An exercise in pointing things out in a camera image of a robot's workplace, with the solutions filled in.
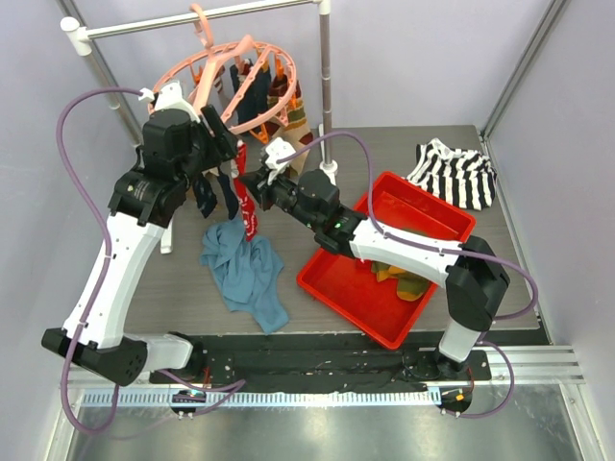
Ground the red christmas sock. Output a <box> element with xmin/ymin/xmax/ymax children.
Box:
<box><xmin>233</xmin><ymin>140</ymin><xmax>258</xmax><ymax>242</ymax></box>

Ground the pink round clip hanger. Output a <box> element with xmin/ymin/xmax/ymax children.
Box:
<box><xmin>148</xmin><ymin>4</ymin><xmax>309</xmax><ymax>144</ymax></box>

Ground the olive green orange-toe sock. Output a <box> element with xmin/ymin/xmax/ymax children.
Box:
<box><xmin>396</xmin><ymin>277</ymin><xmax>431</xmax><ymax>302</ymax></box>

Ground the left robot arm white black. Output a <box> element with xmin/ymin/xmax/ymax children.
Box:
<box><xmin>41</xmin><ymin>105</ymin><xmax>237</xmax><ymax>386</ymax></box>

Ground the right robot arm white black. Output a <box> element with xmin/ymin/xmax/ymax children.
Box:
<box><xmin>238</xmin><ymin>166</ymin><xmax>510</xmax><ymax>379</ymax></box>

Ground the black white cuffed sock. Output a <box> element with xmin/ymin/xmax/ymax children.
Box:
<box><xmin>191</xmin><ymin>165</ymin><xmax>241</xmax><ymax>222</ymax></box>

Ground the navy blue sock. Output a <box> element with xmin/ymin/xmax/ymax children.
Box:
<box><xmin>230</xmin><ymin>60</ymin><xmax>271</xmax><ymax>124</ymax></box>

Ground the maroon striped sock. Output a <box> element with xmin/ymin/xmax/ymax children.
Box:
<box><xmin>265</xmin><ymin>76</ymin><xmax>313</xmax><ymax>150</ymax></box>

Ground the blue cloth garment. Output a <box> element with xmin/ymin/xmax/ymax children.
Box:
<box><xmin>200</xmin><ymin>218</ymin><xmax>288</xmax><ymax>334</ymax></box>

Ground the red plastic tray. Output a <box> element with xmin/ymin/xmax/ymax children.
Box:
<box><xmin>297</xmin><ymin>171</ymin><xmax>476</xmax><ymax>350</ymax></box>

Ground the metal clothes rack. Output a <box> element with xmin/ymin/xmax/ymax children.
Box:
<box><xmin>59</xmin><ymin>0</ymin><xmax>341</xmax><ymax>254</ymax></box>

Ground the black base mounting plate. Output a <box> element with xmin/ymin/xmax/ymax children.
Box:
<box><xmin>173</xmin><ymin>332</ymin><xmax>492</xmax><ymax>394</ymax></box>

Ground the black white striped garment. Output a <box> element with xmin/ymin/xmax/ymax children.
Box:
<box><xmin>406</xmin><ymin>138</ymin><xmax>497</xmax><ymax>211</ymax></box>

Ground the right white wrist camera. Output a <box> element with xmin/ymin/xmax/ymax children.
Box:
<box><xmin>261</xmin><ymin>137</ymin><xmax>296</xmax><ymax>178</ymax></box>

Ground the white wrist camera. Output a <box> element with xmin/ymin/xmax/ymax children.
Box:
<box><xmin>138</xmin><ymin>81</ymin><xmax>200</xmax><ymax>122</ymax></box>
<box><xmin>261</xmin><ymin>137</ymin><xmax>296</xmax><ymax>178</ymax></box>

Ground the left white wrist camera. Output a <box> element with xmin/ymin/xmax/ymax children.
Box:
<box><xmin>138</xmin><ymin>81</ymin><xmax>200</xmax><ymax>122</ymax></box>

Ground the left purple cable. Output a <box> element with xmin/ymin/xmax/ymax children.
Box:
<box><xmin>56</xmin><ymin>86</ymin><xmax>184</xmax><ymax>438</ymax></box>

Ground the purple cable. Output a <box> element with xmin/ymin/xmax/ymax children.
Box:
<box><xmin>276</xmin><ymin>132</ymin><xmax>540</xmax><ymax>419</ymax></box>
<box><xmin>56</xmin><ymin>86</ymin><xmax>184</xmax><ymax>438</ymax></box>

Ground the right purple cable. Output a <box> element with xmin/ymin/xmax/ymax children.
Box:
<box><xmin>276</xmin><ymin>132</ymin><xmax>540</xmax><ymax>419</ymax></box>

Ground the white slotted cable duct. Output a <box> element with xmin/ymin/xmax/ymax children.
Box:
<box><xmin>84</xmin><ymin>389</ymin><xmax>443</xmax><ymax>409</ymax></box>

